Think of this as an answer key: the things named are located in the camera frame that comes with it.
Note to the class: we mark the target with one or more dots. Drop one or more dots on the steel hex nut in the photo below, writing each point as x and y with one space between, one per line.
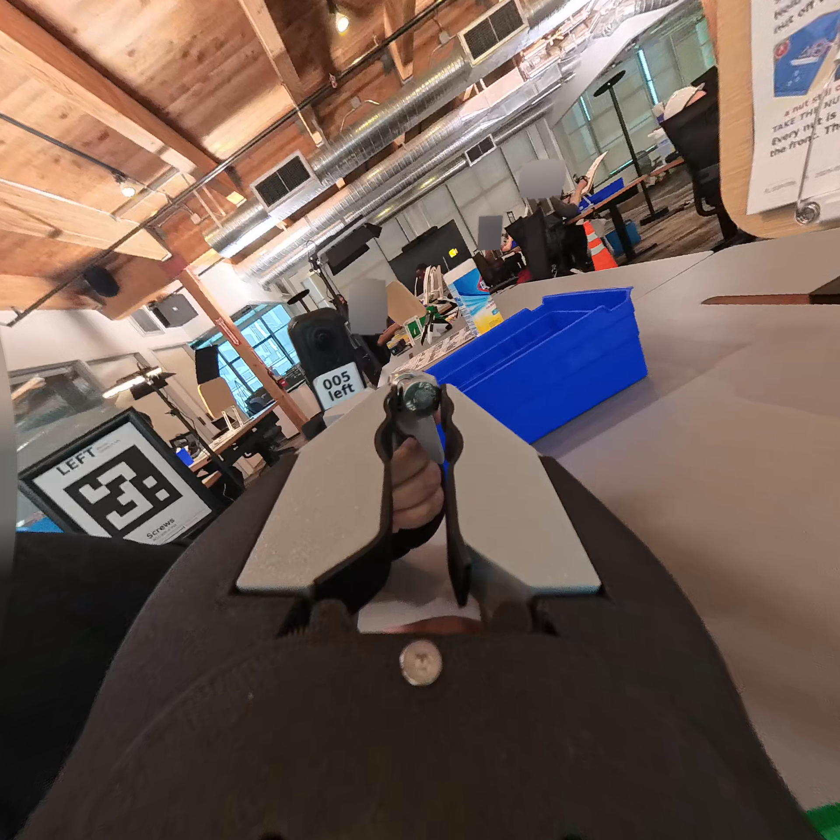
430 401

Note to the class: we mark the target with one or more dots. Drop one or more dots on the white ceiling vent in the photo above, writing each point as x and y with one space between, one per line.
479 149
285 180

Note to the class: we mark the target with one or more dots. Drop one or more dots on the person's left forearm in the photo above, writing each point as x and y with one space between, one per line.
59 623

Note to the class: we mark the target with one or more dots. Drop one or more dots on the black softbox light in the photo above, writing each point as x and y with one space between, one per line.
351 249

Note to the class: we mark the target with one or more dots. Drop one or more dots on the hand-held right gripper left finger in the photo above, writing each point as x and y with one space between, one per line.
315 512

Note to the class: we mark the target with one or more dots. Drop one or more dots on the blue plastic bin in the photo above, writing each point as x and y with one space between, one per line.
558 367

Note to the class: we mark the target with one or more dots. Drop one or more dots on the printed paper strip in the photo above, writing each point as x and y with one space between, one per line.
433 351

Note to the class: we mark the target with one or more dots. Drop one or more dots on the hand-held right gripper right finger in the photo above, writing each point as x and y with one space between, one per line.
518 518

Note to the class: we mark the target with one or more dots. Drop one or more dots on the person's left hand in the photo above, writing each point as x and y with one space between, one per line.
417 492

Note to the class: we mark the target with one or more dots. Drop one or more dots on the black floor lamp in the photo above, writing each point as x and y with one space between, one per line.
623 131

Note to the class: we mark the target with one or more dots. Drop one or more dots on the orange traffic cone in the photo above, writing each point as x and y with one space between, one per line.
600 253

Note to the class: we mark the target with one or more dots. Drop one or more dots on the white disinfecting wipes canister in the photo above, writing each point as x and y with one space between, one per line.
472 302

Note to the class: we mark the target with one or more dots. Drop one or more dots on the black wall screen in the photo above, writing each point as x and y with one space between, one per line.
426 253

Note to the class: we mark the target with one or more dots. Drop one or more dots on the wooden board stand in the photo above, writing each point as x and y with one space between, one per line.
407 305

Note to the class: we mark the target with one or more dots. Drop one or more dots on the silver air duct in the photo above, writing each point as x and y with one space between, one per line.
394 124
367 197

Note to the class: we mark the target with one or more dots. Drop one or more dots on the printed instruction sheet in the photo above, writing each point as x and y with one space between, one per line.
787 170

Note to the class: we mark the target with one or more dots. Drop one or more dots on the black office chair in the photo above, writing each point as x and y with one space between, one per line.
695 157

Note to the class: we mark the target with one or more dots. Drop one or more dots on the white cap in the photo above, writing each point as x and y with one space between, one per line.
682 102

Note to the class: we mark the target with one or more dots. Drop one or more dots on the small green sign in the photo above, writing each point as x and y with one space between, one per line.
413 328

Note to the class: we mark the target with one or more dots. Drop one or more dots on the framed marker sign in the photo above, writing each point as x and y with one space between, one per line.
118 492

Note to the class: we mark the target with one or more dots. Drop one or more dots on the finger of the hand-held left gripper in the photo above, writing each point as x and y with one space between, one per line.
428 439

